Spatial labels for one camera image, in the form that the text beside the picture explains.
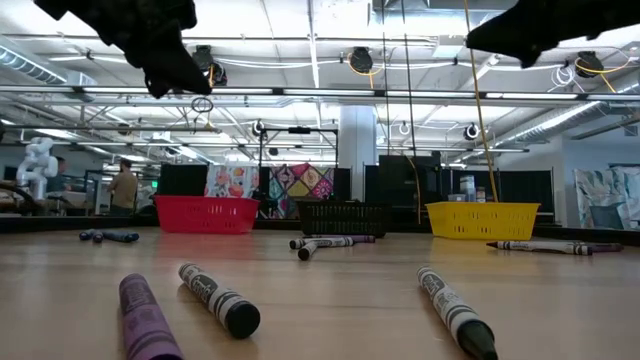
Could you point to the person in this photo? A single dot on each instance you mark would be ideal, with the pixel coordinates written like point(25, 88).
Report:
point(59, 182)
point(123, 190)

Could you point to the teal patterned cloth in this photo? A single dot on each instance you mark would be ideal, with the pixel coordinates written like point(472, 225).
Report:
point(607, 192)

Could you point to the black partition panel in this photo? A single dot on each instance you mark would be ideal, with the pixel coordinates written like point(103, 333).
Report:
point(525, 186)
point(182, 180)

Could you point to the black plastic basket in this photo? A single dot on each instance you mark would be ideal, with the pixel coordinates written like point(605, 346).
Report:
point(342, 219)

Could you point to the white building column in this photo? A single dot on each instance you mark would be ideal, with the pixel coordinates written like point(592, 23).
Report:
point(357, 150)

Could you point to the black crayon white wrapper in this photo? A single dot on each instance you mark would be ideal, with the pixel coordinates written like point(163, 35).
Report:
point(450, 305)
point(306, 251)
point(540, 246)
point(325, 242)
point(215, 297)

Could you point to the grey ceiling duct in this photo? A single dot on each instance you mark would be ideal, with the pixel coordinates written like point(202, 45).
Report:
point(25, 65)

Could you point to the yellow plastic basket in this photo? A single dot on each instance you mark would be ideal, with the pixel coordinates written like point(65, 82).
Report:
point(482, 220)

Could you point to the silver ceiling duct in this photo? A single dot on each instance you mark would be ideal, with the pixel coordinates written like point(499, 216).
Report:
point(565, 117)

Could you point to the black aluminium table frame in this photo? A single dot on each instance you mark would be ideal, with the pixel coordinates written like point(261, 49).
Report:
point(600, 234)

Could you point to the stacked storage boxes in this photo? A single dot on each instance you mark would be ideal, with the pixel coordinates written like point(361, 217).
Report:
point(467, 187)

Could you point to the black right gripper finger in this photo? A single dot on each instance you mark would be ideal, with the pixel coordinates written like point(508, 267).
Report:
point(520, 42)
point(510, 20)

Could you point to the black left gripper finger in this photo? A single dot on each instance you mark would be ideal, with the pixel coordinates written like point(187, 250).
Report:
point(185, 77)
point(181, 40)

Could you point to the black cabinet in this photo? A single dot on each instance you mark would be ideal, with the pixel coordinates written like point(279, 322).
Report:
point(395, 185)

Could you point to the red plastic basket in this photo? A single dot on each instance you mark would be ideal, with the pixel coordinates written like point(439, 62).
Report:
point(207, 215)

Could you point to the long ceiling light bar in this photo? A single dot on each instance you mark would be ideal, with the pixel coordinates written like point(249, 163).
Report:
point(325, 92)

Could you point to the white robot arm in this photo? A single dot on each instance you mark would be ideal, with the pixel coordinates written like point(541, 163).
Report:
point(37, 165)

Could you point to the black metal stand frame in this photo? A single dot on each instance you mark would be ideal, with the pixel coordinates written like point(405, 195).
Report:
point(298, 130)

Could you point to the floral patterned cloth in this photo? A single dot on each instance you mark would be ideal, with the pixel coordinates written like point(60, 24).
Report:
point(230, 181)

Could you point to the geometric patterned quilt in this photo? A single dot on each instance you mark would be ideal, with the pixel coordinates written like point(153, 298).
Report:
point(300, 182)

